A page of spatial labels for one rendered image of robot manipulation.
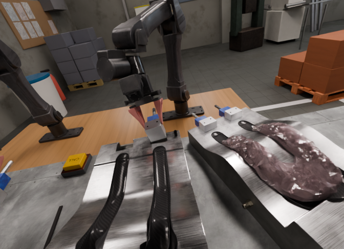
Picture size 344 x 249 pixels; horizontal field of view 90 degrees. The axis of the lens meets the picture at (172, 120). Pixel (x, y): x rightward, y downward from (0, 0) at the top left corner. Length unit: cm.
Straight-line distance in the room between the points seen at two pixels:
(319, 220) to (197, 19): 640
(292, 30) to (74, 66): 534
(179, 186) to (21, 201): 52
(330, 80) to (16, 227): 267
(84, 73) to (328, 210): 450
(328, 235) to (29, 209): 71
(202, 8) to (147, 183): 635
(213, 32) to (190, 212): 653
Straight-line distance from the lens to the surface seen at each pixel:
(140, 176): 46
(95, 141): 83
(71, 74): 470
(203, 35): 665
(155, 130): 50
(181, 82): 73
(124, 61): 47
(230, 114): 64
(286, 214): 42
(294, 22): 573
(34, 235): 64
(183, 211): 34
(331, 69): 253
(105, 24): 669
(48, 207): 67
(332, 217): 40
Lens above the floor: 122
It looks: 32 degrees down
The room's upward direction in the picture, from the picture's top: 11 degrees counter-clockwise
